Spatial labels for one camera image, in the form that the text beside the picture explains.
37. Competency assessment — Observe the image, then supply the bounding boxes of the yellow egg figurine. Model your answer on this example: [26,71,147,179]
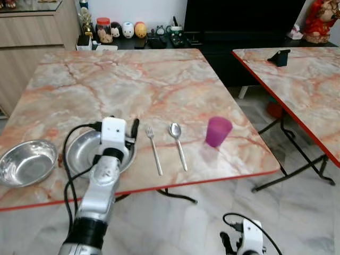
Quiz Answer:
[134,21,148,39]

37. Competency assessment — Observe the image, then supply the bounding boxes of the steel spoon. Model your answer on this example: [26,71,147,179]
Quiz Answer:
[168,123,189,172]

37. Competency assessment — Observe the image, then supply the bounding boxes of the white egg figurine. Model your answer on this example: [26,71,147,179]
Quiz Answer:
[122,21,135,39]

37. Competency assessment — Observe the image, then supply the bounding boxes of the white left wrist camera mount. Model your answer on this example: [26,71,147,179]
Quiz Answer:
[100,117,129,150]

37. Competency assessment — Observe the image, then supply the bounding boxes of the black and white figurine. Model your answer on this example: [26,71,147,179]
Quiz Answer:
[110,22,123,38]

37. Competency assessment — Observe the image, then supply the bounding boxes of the red lidded snack jar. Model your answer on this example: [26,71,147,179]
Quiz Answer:
[96,18,114,45]

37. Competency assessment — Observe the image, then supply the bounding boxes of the shallow steel plate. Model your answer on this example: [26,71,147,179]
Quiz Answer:
[64,129,137,176]

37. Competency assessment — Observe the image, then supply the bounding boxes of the white furniture leg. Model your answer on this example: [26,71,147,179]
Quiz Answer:
[238,85,253,100]

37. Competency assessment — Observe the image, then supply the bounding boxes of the white box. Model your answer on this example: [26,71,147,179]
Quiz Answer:
[76,34,94,52]

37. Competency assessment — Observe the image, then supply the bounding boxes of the steel fork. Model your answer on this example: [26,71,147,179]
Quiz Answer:
[144,125,164,177]

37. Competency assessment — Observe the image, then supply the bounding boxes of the green and white mug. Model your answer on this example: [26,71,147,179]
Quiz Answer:
[168,16,185,46]

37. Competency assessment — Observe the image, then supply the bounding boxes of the black remote control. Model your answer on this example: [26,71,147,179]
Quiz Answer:
[145,33,166,49]

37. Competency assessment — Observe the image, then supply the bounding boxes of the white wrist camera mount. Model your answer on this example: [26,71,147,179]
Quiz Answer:
[241,219,265,255]
[100,117,129,150]

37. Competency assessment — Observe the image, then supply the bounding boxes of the red stool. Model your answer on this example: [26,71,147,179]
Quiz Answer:
[266,102,283,120]

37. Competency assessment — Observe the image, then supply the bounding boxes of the purple plastic cup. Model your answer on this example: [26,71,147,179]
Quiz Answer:
[205,116,234,148]

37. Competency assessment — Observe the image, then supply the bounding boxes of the red laughing buddha statue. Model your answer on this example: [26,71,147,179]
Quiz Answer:
[301,0,340,45]

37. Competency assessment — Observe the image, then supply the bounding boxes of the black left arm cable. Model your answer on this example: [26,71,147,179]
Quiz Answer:
[62,122,104,234]

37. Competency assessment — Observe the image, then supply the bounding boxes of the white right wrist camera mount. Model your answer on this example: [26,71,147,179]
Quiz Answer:
[241,219,265,255]

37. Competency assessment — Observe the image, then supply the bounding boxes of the deep steel bowl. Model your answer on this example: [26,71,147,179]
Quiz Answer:
[0,139,58,188]

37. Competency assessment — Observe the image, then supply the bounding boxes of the black television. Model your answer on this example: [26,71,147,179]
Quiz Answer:
[183,0,308,33]

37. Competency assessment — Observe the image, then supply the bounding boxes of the black phone stand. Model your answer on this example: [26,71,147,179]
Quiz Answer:
[267,49,292,67]

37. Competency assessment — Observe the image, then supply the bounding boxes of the light wooden cabinet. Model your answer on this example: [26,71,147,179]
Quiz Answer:
[0,0,81,116]

